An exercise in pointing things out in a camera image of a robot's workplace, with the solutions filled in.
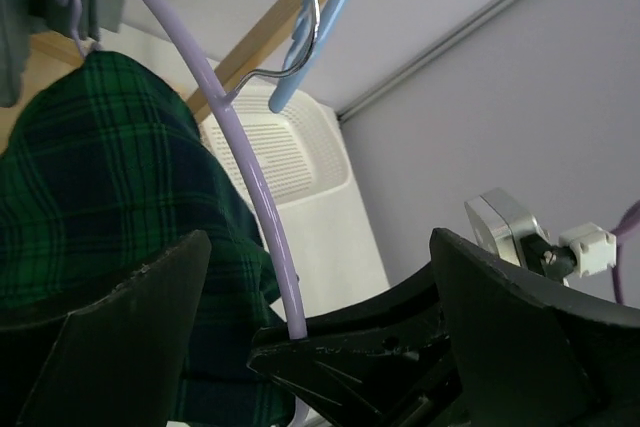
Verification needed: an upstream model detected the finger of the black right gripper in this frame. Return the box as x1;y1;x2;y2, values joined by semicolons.
248;327;460;426
307;263;439;335

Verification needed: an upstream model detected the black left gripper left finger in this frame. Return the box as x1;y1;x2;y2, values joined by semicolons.
1;231;211;426

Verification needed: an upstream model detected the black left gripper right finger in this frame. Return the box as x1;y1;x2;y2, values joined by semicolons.
430;228;639;426

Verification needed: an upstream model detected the dark green plaid garment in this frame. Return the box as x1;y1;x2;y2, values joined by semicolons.
0;50;301;427

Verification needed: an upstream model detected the purple hanger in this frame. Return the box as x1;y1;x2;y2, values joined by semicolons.
29;0;319;427

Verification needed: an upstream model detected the light blue hanger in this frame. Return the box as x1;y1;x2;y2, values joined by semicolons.
268;0;348;113

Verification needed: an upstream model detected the white perforated plastic basket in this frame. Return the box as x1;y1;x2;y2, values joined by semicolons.
197;89;354;206

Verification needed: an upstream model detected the wooden clothes rack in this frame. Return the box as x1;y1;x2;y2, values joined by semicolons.
0;0;346;158

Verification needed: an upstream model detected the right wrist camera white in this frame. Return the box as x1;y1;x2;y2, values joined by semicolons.
465;188;617;285

